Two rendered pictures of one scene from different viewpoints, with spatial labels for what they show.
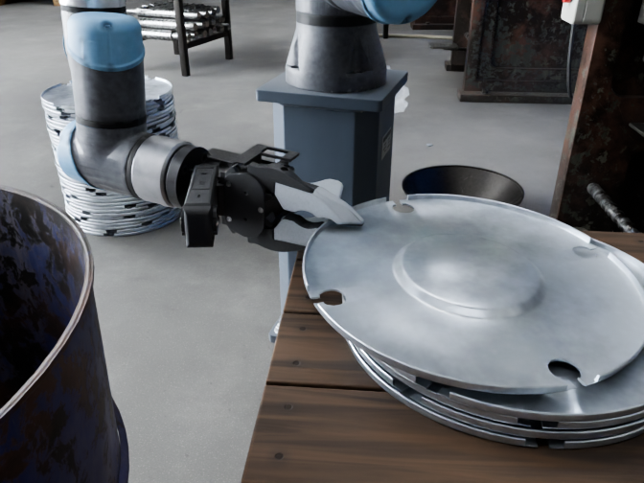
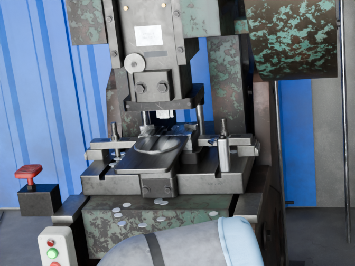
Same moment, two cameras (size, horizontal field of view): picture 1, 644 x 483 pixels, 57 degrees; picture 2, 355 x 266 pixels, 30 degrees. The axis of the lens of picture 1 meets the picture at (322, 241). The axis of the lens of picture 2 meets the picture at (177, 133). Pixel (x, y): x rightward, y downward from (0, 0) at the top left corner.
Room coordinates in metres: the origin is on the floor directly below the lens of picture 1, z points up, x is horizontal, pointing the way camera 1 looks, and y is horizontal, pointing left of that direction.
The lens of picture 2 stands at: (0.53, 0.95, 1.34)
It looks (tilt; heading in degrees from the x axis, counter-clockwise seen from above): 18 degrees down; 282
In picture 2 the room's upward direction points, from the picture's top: 6 degrees counter-clockwise
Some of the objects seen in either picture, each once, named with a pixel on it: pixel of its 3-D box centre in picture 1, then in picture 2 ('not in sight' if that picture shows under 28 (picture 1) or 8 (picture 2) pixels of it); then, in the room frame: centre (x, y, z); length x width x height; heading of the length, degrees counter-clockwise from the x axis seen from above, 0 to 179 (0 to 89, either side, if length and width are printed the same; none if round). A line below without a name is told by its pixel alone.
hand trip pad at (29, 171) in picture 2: not in sight; (30, 181); (1.26, -0.58, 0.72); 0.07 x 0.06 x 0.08; 87
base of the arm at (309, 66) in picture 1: (335, 45); not in sight; (0.91, -0.02, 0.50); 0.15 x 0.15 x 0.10
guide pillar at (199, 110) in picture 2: not in sight; (199, 113); (0.83, -0.85, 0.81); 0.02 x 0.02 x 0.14
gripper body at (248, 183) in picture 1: (237, 186); not in sight; (0.60, 0.09, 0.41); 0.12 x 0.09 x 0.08; 67
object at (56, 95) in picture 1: (108, 90); not in sight; (1.39, 0.50, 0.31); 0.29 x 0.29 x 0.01
